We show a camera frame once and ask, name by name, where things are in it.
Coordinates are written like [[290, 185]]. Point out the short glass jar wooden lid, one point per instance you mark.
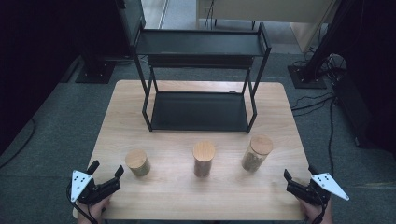
[[137, 160]]

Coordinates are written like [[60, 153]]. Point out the black stand with square base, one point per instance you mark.
[[95, 71]]

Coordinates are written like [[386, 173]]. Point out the black stand with cluttered base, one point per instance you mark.
[[306, 76]]

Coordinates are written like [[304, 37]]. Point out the tall glass jar wooden lid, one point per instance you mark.
[[257, 152]]

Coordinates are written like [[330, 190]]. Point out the person's left hand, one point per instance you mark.
[[91, 213]]

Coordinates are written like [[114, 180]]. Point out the black equipment box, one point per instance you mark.
[[353, 112]]

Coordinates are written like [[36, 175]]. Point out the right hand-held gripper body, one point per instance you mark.
[[328, 184]]

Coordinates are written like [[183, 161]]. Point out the black monitor panel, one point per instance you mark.
[[130, 18]]

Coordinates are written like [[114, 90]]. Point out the person's right hand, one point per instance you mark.
[[316, 214]]

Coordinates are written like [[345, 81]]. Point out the brown-filled glass jar wooden lid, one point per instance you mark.
[[203, 155]]

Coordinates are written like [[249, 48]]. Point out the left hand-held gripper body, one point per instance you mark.
[[81, 186]]

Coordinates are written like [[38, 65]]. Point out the beige cabinet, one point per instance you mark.
[[267, 11]]

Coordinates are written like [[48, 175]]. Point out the black metal two-tier rack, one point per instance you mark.
[[199, 112]]

